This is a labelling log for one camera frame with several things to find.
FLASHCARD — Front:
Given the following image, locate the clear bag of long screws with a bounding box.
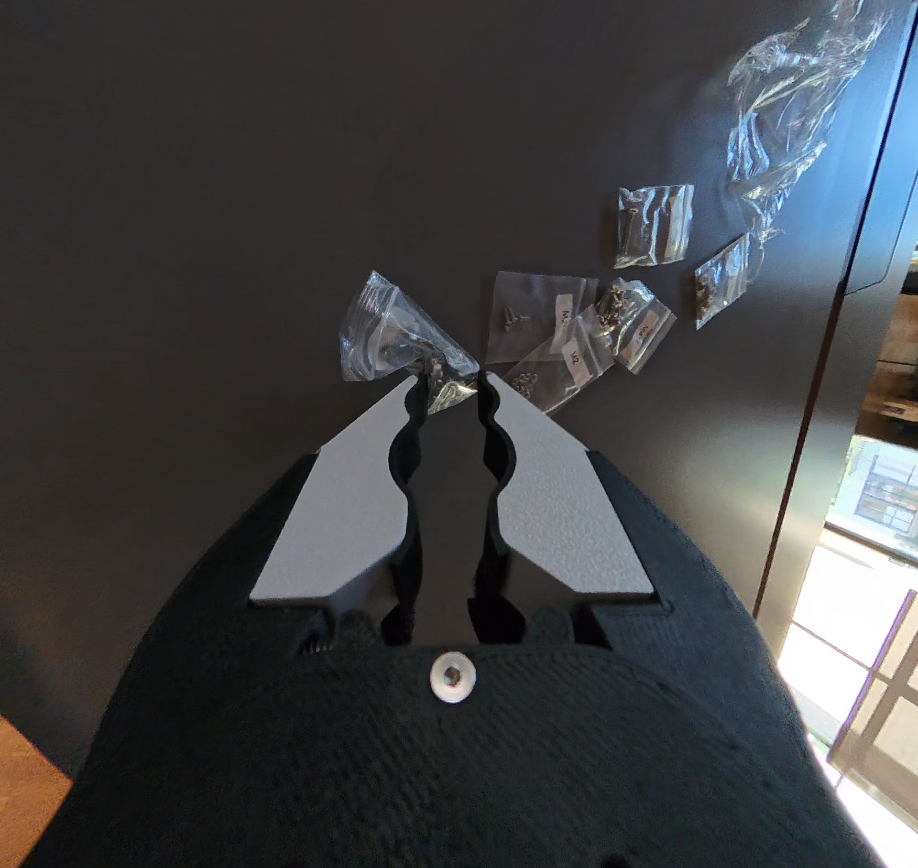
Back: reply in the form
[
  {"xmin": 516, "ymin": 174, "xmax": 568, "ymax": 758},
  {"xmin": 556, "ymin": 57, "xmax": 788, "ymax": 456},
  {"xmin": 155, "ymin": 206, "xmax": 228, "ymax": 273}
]
[{"xmin": 614, "ymin": 184, "xmax": 696, "ymax": 270}]

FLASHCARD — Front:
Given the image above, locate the clear bag of hardware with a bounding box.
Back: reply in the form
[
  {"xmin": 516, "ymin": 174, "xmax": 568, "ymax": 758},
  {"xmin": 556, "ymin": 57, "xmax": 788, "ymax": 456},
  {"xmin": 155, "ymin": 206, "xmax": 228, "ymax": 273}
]
[{"xmin": 693, "ymin": 231, "xmax": 752, "ymax": 330}]

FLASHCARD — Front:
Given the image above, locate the large grid window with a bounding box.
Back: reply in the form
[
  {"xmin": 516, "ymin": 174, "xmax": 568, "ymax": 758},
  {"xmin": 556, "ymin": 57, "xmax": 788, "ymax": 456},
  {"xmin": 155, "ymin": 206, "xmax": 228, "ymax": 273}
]
[{"xmin": 778, "ymin": 436, "xmax": 918, "ymax": 868}]

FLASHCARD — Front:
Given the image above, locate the bag of round-head screws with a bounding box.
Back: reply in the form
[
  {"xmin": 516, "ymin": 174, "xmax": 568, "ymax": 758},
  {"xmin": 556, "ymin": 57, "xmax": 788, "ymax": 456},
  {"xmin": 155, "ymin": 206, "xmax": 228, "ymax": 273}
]
[{"xmin": 591, "ymin": 278, "xmax": 678, "ymax": 376}]

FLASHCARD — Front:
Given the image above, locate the small clear screw bag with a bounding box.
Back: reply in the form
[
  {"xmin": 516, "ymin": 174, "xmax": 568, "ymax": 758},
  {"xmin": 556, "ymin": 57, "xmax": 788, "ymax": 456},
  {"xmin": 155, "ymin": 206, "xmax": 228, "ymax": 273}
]
[{"xmin": 339, "ymin": 271, "xmax": 480, "ymax": 415}]

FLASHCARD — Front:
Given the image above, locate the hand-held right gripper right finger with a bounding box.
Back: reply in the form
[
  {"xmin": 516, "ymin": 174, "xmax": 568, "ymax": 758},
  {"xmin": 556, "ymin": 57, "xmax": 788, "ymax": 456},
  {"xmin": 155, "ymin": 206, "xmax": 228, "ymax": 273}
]
[{"xmin": 468, "ymin": 372, "xmax": 655, "ymax": 644}]

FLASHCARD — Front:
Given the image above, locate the grey desk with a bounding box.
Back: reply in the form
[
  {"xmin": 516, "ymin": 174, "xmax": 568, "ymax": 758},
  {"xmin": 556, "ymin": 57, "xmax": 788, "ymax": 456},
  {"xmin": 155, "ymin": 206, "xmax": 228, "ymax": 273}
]
[{"xmin": 0, "ymin": 0, "xmax": 918, "ymax": 776}]

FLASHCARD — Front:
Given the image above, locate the clear bag single screw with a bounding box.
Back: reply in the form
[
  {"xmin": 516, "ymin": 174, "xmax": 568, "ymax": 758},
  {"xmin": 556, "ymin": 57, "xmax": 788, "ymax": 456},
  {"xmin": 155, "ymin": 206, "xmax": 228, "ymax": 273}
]
[{"xmin": 486, "ymin": 271, "xmax": 601, "ymax": 366}]

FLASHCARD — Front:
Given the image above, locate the clear bag of small nuts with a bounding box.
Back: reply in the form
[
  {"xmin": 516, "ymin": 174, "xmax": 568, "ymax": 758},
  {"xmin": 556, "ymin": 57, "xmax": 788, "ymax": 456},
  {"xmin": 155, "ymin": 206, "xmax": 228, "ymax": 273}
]
[{"xmin": 502, "ymin": 305, "xmax": 615, "ymax": 417}]

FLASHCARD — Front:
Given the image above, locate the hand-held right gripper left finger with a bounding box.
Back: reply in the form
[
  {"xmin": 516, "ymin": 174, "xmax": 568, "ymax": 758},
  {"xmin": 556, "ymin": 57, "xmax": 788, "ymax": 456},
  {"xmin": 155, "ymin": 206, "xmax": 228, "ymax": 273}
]
[{"xmin": 248, "ymin": 377, "xmax": 424, "ymax": 643}]

